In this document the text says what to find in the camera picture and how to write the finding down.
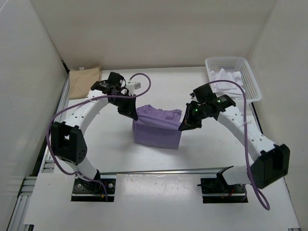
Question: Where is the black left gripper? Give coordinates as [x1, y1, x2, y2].
[109, 93, 138, 120]

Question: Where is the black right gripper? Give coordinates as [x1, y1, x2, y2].
[179, 103, 208, 131]

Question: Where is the purple t shirt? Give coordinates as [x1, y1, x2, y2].
[132, 104, 182, 150]

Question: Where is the beige t shirt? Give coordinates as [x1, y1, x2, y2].
[69, 66, 102, 100]

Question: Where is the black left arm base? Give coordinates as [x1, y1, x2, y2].
[71, 175, 116, 202]

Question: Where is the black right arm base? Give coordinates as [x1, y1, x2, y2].
[197, 167, 248, 204]

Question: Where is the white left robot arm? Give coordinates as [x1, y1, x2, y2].
[47, 87, 138, 193]

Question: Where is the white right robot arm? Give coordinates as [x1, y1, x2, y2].
[179, 99, 290, 193]

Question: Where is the white crumpled cloth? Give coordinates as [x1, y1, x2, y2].
[209, 68, 244, 99]

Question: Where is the white plastic basket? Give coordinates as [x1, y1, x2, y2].
[205, 56, 262, 103]

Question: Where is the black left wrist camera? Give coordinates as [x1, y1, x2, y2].
[90, 71, 142, 97]

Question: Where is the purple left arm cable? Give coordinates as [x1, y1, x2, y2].
[47, 73, 152, 200]

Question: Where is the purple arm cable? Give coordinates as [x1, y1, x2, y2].
[47, 73, 152, 200]
[206, 80, 270, 211]

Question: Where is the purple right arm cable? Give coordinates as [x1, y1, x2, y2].
[206, 80, 270, 211]

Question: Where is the aluminium table edge rail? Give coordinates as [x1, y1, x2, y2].
[7, 69, 275, 231]

